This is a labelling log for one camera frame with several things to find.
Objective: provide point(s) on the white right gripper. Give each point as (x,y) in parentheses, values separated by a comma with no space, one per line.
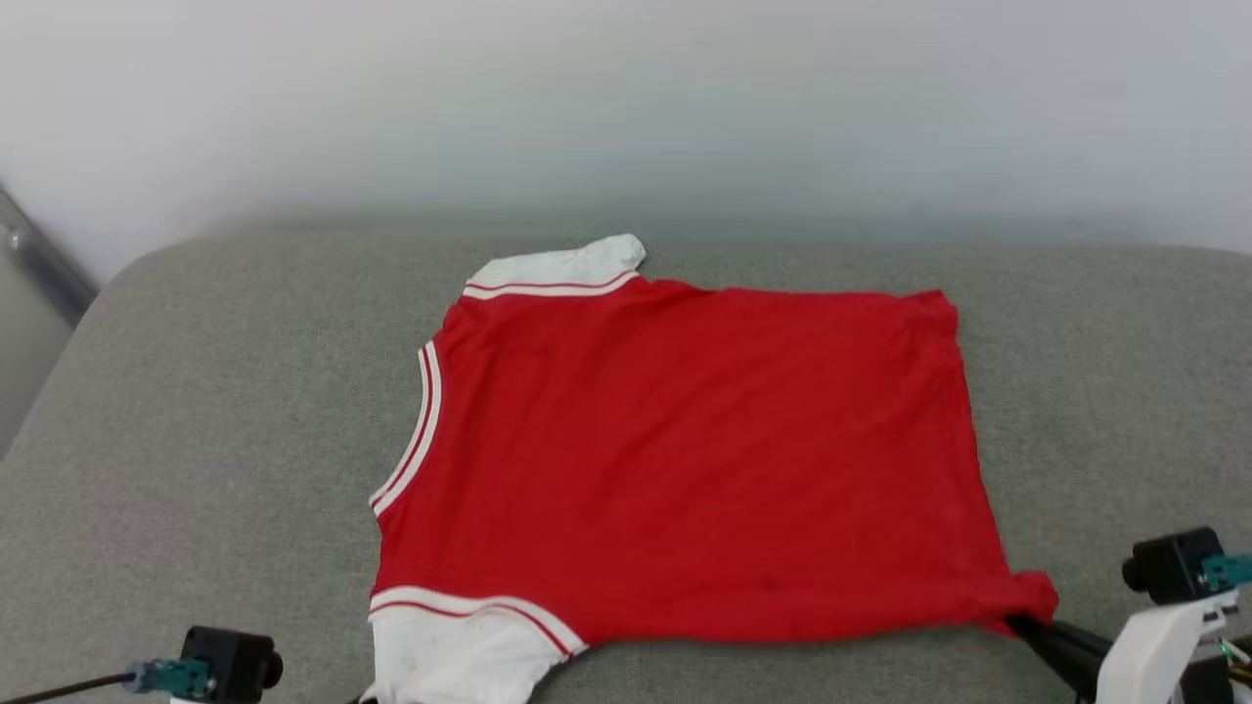
(1149,650)

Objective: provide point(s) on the red and white jersey shirt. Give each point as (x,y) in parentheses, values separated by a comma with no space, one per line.
(685,460)

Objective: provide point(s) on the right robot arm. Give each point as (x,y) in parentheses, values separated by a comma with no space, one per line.
(1218,680)

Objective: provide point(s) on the grey fabric sofa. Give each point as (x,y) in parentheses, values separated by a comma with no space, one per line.
(196,440)

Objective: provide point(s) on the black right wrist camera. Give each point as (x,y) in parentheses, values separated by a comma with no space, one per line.
(1169,565)

